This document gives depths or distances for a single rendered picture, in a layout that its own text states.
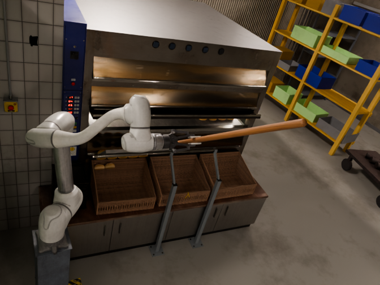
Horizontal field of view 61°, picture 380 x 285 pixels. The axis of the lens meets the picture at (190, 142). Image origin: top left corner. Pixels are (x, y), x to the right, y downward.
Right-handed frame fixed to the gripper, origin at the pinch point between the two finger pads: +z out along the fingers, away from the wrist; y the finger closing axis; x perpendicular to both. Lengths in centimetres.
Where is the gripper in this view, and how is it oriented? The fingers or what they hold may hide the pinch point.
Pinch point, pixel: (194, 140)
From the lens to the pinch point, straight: 180.7
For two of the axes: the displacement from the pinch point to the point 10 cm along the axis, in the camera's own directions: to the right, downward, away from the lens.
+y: 0.7, 10.0, -0.4
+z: 8.8, -0.4, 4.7
